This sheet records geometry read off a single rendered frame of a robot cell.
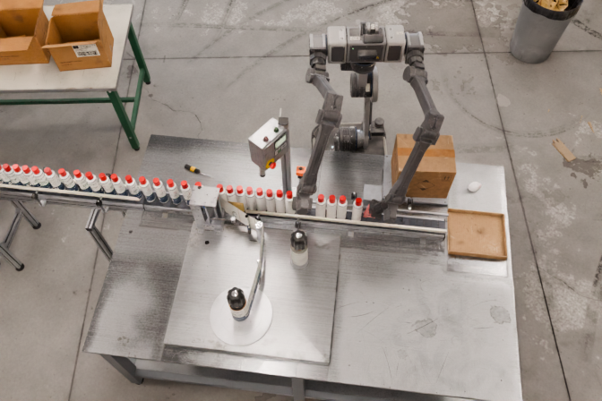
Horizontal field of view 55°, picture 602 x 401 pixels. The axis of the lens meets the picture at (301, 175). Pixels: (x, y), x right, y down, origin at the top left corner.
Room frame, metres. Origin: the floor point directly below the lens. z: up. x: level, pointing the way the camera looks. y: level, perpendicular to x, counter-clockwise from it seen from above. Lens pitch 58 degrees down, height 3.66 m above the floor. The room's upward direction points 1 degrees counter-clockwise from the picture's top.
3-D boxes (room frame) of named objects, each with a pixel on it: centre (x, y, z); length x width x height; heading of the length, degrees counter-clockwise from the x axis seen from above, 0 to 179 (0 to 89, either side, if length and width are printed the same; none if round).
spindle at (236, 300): (0.95, 0.31, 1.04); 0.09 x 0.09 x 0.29
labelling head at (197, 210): (1.48, 0.49, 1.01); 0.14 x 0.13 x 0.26; 82
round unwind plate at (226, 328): (0.95, 0.31, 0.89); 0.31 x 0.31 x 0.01
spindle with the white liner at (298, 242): (1.23, 0.02, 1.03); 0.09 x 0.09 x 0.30
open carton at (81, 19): (2.84, 1.43, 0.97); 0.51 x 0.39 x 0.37; 5
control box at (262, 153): (1.61, 0.15, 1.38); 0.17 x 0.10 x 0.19; 137
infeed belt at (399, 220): (1.51, 0.05, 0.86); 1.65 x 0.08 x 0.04; 82
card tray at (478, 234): (1.37, -0.93, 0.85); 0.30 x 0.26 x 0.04; 82
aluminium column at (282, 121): (1.66, 0.08, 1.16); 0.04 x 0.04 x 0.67; 82
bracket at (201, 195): (1.48, 0.49, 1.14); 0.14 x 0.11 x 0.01; 82
